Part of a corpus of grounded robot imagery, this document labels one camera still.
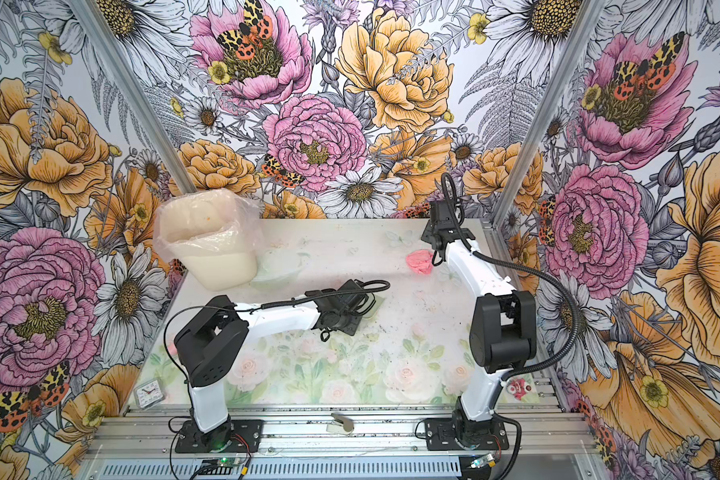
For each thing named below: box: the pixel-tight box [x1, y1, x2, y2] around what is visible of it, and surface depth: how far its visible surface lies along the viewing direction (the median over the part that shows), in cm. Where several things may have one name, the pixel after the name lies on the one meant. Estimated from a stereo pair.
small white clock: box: [134, 378, 166, 409], surface depth 81 cm
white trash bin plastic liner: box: [153, 188, 265, 291], surface depth 93 cm
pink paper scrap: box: [406, 250, 434, 275], surface depth 110 cm
